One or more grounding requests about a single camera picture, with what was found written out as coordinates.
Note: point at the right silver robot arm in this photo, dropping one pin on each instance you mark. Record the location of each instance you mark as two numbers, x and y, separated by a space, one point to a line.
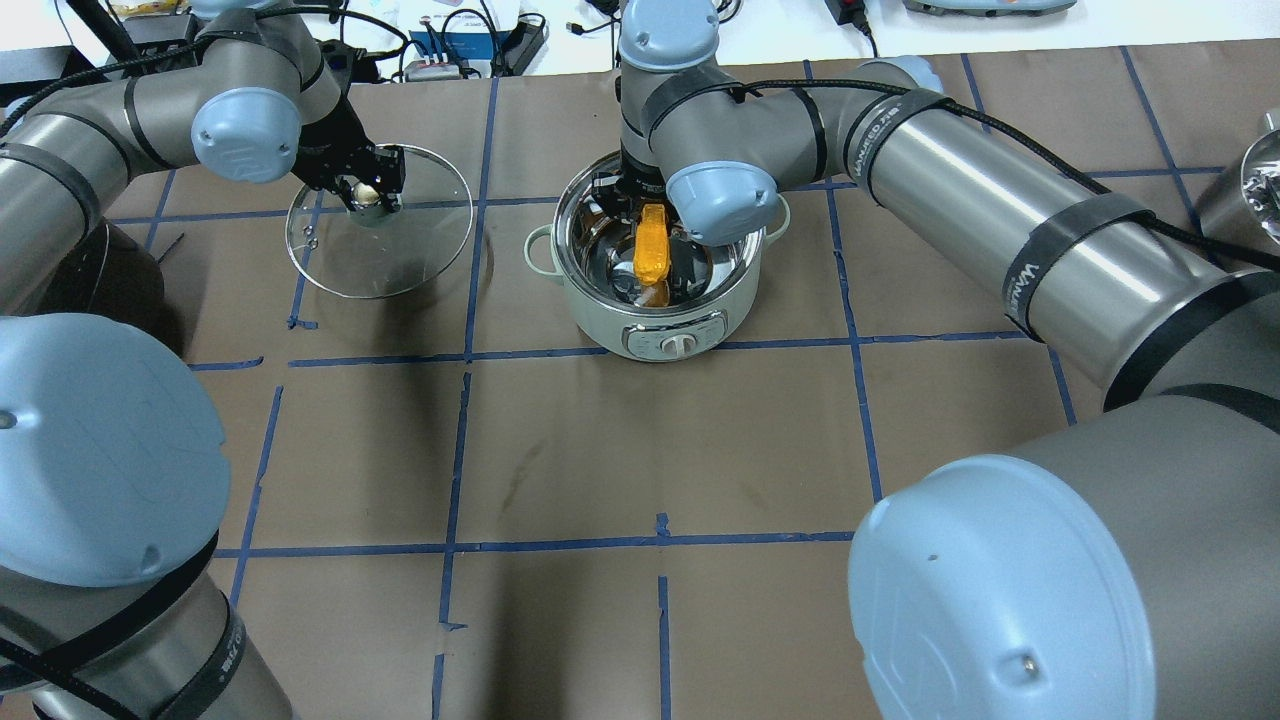
1123 568

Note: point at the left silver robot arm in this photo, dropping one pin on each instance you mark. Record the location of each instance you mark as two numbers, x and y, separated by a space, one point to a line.
114 476

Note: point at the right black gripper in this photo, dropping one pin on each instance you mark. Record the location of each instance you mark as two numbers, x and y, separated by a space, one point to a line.
634 187

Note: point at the pale green electric pot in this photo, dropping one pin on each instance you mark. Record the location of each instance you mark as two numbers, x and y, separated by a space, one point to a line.
652 325

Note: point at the black power adapter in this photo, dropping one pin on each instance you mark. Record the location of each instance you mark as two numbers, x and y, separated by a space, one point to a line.
849 13

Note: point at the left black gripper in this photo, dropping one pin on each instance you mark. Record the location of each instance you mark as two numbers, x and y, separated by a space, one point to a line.
336 139

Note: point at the yellow corn cob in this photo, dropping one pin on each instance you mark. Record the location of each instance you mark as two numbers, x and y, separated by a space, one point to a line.
651 245

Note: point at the glass pot lid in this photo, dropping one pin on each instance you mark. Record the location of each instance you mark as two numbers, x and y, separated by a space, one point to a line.
375 255

